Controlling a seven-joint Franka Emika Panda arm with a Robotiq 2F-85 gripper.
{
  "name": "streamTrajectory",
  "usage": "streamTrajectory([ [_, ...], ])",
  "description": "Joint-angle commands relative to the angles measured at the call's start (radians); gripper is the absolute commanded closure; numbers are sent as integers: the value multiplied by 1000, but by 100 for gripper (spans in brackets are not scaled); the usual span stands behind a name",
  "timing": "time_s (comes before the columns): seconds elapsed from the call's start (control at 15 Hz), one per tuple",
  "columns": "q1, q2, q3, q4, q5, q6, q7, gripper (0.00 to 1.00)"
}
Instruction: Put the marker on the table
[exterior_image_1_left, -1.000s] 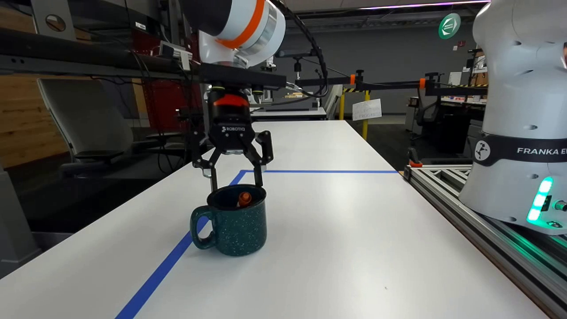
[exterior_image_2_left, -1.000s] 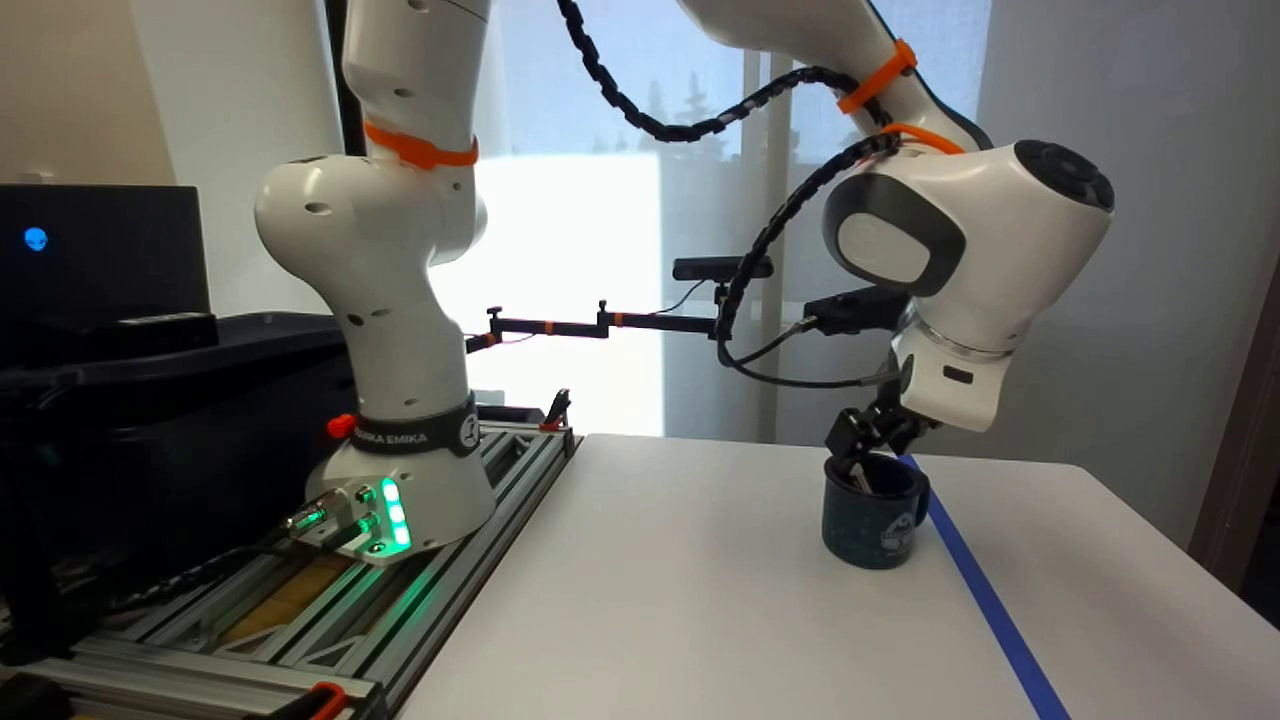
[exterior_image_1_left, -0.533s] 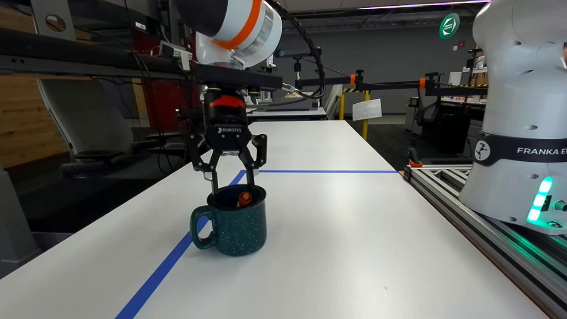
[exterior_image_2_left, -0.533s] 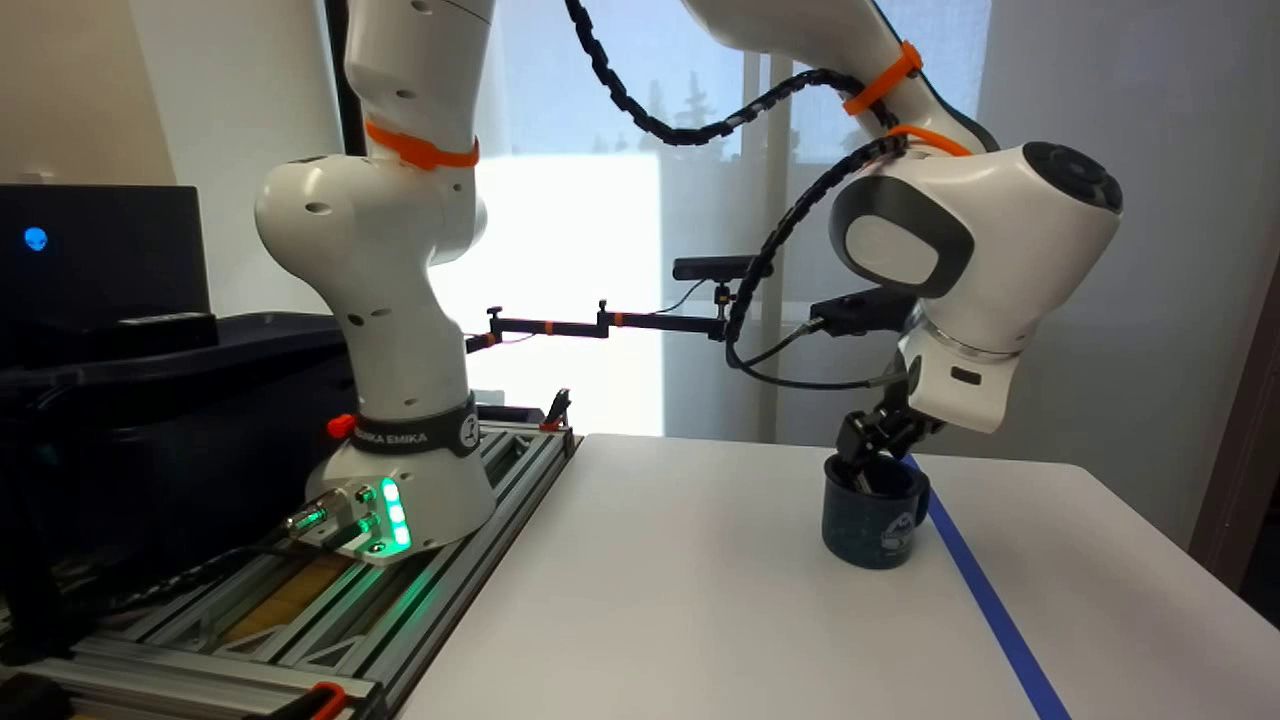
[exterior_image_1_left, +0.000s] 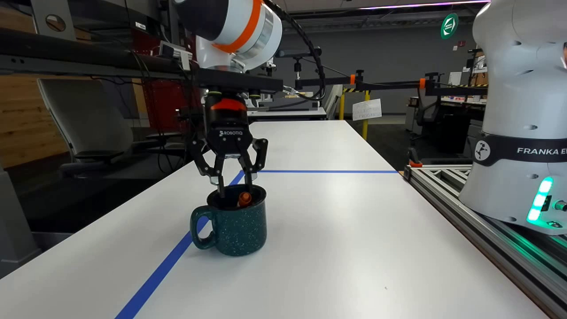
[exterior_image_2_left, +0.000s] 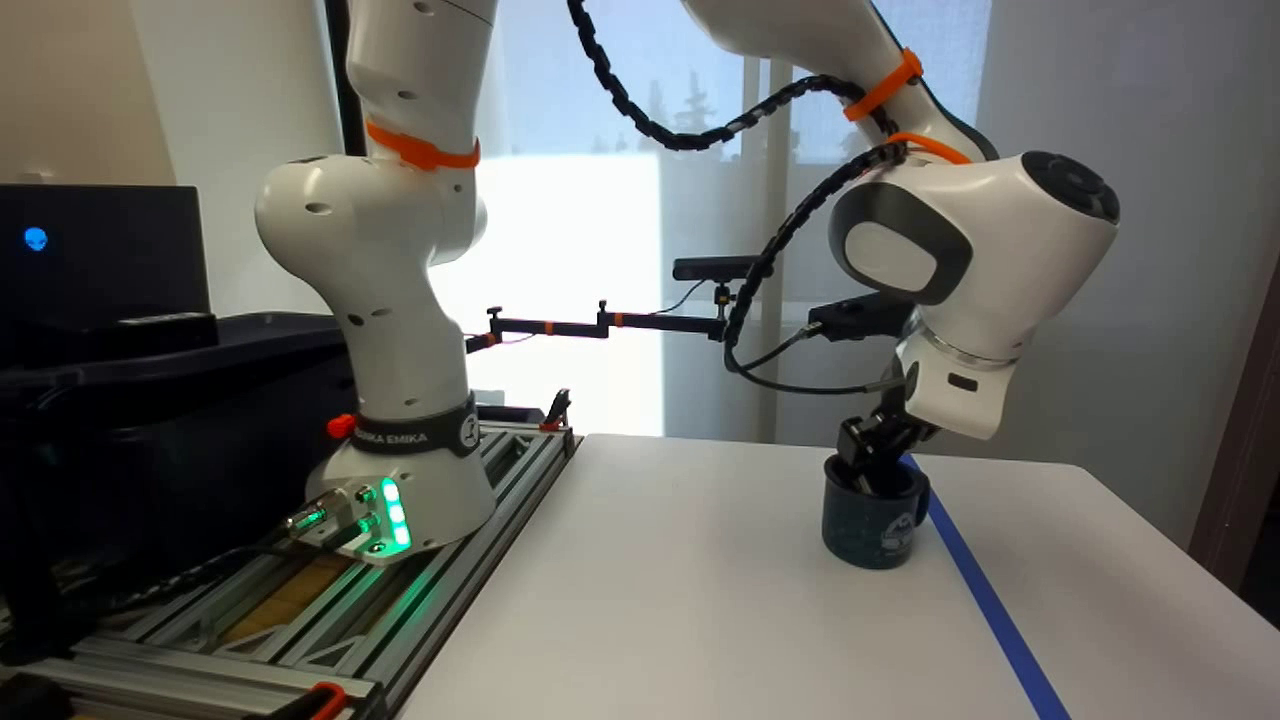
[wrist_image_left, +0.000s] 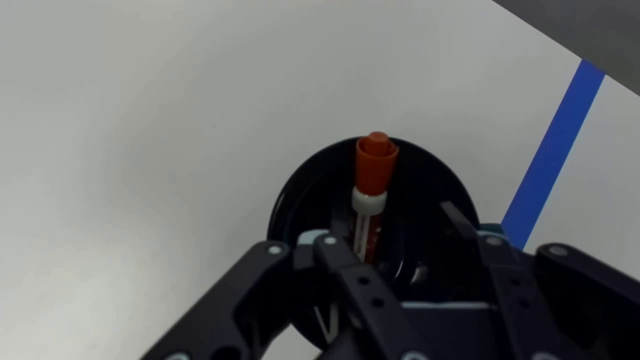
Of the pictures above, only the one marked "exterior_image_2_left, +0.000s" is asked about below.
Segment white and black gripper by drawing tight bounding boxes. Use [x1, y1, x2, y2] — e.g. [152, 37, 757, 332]
[836, 330, 1023, 496]

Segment dark teal speckled mug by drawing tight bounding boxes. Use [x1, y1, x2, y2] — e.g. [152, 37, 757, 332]
[814, 451, 930, 572]

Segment long blue tape strip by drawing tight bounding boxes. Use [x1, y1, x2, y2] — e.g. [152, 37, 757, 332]
[904, 451, 1075, 720]

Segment orange zip tie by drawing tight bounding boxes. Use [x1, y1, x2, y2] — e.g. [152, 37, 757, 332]
[838, 49, 927, 126]
[874, 129, 976, 168]

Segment thin black boom with red joints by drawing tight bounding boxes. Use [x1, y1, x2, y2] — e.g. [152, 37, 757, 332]
[463, 302, 734, 356]

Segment brown wooden door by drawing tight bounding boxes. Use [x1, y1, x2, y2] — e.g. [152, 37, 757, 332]
[1186, 257, 1280, 633]

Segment black cabinet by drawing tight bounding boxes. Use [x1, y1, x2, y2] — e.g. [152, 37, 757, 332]
[0, 311, 361, 664]

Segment black monitor with blue light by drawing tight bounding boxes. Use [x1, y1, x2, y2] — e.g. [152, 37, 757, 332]
[0, 181, 218, 366]

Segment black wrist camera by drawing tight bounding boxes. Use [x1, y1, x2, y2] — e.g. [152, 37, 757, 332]
[803, 294, 921, 345]

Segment black camera bar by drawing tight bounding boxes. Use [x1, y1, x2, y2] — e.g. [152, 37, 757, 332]
[669, 254, 766, 288]

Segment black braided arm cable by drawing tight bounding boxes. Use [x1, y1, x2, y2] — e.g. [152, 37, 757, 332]
[565, 0, 923, 399]

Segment aluminium rail frame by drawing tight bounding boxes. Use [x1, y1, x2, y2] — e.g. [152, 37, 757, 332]
[24, 396, 583, 720]

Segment black base cable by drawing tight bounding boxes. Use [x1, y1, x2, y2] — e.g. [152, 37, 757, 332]
[74, 526, 336, 626]

